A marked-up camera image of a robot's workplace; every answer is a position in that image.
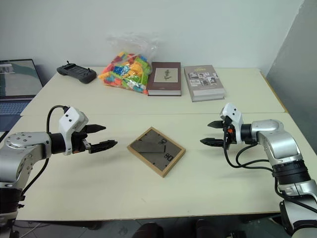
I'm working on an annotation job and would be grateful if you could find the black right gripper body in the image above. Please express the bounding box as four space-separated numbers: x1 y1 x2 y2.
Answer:
222 116 235 150

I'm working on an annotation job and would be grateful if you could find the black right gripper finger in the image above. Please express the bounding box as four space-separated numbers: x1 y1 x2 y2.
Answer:
207 119 225 129
200 137 225 147

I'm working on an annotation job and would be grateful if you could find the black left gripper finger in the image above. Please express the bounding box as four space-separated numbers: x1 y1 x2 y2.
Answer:
85 124 107 134
88 139 118 155

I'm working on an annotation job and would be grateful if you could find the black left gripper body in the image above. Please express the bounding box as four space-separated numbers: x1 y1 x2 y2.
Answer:
71 125 91 154

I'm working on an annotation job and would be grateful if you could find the grey photo-cover book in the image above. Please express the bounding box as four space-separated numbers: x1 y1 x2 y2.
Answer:
183 64 226 103

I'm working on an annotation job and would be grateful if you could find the open laptop computer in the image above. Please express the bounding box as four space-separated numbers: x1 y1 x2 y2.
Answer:
0 59 44 132

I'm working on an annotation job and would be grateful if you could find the black handheld remote controller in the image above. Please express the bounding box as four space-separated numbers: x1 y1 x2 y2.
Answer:
56 59 97 85

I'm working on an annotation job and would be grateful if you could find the brown hardcover book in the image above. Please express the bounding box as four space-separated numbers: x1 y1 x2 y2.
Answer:
147 61 182 97

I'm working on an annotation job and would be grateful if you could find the bag of colourful building blocks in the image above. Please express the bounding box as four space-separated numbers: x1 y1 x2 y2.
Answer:
98 34 159 95

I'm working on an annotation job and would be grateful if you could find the dark rounded shape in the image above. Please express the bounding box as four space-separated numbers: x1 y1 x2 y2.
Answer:
135 222 164 238

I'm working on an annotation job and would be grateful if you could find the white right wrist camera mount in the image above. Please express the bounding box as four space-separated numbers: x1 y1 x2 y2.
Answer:
219 103 245 144

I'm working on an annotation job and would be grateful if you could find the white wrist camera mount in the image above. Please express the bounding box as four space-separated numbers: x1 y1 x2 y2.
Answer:
58 107 89 156
219 103 245 144

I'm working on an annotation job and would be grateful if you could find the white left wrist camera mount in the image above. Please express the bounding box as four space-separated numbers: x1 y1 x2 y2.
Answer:
58 107 89 156

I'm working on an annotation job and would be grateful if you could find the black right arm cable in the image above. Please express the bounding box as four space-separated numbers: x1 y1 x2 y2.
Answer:
223 135 317 211

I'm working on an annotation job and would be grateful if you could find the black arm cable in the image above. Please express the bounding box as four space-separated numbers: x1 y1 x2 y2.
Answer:
21 105 70 199
223 135 317 211

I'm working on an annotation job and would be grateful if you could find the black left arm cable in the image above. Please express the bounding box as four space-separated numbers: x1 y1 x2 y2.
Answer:
21 105 70 199

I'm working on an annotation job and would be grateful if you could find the wooden picture frame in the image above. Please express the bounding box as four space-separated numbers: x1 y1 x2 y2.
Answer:
126 126 186 179

